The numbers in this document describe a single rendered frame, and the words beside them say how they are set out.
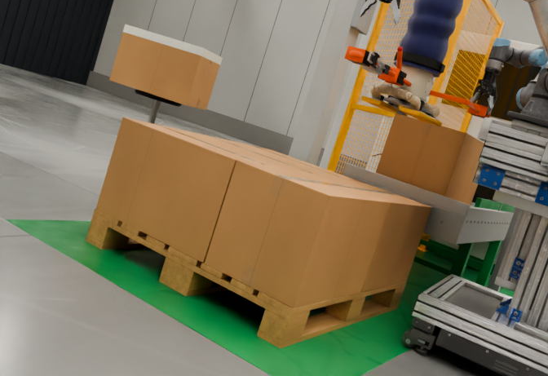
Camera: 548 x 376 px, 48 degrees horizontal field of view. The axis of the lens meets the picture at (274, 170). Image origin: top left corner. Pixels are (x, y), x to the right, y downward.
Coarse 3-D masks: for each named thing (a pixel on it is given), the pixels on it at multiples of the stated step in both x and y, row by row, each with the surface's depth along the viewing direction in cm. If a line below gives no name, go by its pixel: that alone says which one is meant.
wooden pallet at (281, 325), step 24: (96, 216) 253; (96, 240) 252; (120, 240) 258; (144, 240) 239; (168, 264) 232; (192, 264) 226; (192, 288) 228; (216, 288) 242; (240, 288) 215; (384, 288) 280; (264, 312) 209; (288, 312) 205; (336, 312) 253; (360, 312) 272; (384, 312) 292; (264, 336) 208; (288, 336) 207; (312, 336) 226
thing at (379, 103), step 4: (364, 96) 277; (368, 96) 278; (364, 100) 277; (368, 100) 276; (372, 100) 274; (376, 100) 273; (380, 100) 273; (376, 104) 279; (380, 104) 273; (384, 104) 276; (388, 104) 281; (392, 104) 294; (384, 108) 292; (388, 108) 282; (392, 108) 286; (396, 108) 290; (392, 112) 298
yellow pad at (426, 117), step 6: (402, 108) 267; (408, 108) 266; (420, 108) 272; (408, 114) 277; (414, 114) 264; (420, 114) 263; (426, 114) 274; (420, 120) 293; (426, 120) 275; (432, 120) 279; (438, 120) 290
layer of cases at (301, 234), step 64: (128, 128) 248; (128, 192) 246; (192, 192) 229; (256, 192) 215; (320, 192) 202; (384, 192) 295; (192, 256) 227; (256, 256) 213; (320, 256) 210; (384, 256) 266
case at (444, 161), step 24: (408, 120) 326; (408, 144) 325; (432, 144) 318; (456, 144) 312; (480, 144) 339; (384, 168) 330; (408, 168) 324; (432, 168) 317; (456, 168) 314; (456, 192) 328
